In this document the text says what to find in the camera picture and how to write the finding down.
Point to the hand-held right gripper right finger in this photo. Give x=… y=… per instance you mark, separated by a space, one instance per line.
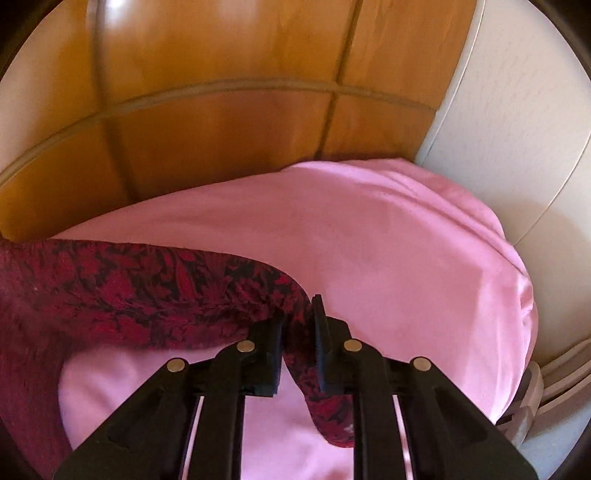
x=323 y=350

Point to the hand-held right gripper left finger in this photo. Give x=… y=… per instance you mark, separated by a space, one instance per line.
x=270 y=364

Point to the dark red patterned garment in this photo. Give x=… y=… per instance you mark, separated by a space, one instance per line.
x=115 y=295

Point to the pink bed sheet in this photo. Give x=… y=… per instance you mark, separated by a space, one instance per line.
x=392 y=240

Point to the grey striped mattress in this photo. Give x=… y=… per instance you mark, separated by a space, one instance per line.
x=524 y=401

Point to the white cabinet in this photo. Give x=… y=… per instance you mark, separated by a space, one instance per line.
x=517 y=138

